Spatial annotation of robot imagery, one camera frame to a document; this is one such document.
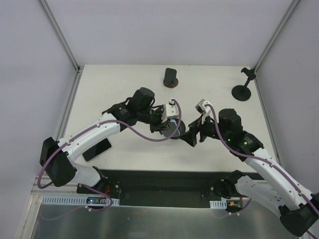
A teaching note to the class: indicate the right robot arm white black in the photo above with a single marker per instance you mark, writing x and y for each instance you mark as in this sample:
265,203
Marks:
295,205

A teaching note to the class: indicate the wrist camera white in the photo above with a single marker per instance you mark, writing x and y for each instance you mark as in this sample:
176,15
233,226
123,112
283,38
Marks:
203,110
170,110

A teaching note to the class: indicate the right white cable duct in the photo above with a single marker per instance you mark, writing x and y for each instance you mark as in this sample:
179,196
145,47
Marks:
222,204

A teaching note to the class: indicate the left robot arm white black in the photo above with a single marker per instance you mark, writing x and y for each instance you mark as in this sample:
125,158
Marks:
58,157

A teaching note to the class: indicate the light blue case phone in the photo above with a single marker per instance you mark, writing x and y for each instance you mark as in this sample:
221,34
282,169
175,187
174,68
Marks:
170,128

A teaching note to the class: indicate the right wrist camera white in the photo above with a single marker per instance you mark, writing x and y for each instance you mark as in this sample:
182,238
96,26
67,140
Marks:
203,110

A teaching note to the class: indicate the black round base phone stand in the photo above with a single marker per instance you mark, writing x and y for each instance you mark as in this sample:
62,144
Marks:
182,128

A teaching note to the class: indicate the left aluminium frame post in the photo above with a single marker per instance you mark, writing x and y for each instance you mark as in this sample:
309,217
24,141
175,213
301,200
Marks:
59,34

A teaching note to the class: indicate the right aluminium frame post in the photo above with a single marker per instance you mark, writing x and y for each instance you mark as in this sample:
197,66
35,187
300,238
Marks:
292,8

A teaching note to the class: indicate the black stand with brown base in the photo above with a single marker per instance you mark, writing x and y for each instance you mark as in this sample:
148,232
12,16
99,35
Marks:
170,80

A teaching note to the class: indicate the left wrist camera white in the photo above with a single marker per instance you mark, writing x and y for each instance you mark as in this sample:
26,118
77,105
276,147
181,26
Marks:
170,110

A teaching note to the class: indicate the aluminium frame post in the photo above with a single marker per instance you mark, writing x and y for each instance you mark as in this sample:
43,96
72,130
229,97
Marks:
292,8
59,34

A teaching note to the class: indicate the left white cable duct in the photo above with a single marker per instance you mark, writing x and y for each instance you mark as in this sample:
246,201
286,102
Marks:
79,201

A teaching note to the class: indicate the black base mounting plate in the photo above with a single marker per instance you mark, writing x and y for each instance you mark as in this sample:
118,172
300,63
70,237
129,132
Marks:
168,188

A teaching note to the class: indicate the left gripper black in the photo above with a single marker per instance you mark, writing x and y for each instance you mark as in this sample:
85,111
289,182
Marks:
157,123

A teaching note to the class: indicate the green case phone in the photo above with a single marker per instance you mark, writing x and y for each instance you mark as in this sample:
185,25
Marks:
97,150

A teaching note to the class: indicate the black tall corner phone stand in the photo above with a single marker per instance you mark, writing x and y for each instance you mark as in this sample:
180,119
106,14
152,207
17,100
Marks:
242,92

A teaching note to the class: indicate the white cable duct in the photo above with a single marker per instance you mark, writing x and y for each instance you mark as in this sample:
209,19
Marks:
79,201
222,204

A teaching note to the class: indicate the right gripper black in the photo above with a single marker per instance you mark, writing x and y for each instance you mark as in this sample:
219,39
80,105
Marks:
199,129

